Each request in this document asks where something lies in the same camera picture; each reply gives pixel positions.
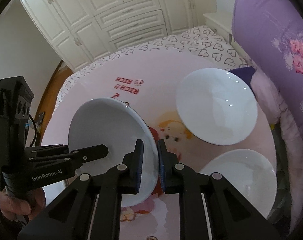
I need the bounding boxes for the white built-in wardrobe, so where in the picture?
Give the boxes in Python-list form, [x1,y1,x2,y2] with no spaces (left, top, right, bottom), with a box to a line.
[20,0,216,72]

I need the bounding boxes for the person's left hand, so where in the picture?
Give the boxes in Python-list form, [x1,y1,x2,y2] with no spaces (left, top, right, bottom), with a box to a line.
[0,188,46,220]

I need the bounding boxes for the pink fleece blanket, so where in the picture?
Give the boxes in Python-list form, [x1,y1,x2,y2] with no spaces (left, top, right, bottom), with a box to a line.
[250,67,303,231]

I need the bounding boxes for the pink printed tablecloth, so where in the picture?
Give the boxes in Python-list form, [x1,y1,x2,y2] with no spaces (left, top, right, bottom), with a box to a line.
[42,51,276,239]

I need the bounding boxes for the white bowl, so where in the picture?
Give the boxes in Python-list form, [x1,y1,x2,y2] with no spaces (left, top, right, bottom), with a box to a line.
[200,149,277,218]
[176,68,258,146]

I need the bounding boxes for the heart-patterned bed sheet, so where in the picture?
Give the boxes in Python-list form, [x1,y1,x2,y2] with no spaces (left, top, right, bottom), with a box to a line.
[55,25,248,108]

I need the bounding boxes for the purple floral quilt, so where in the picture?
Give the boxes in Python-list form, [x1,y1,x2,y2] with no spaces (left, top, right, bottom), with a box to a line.
[231,0,303,136]

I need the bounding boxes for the grey-rimmed white plate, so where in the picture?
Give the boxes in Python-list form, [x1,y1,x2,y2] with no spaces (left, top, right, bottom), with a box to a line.
[68,98,158,207]

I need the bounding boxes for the white bedside table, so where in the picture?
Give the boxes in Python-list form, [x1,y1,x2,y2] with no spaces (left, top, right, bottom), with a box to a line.
[203,12,233,44]

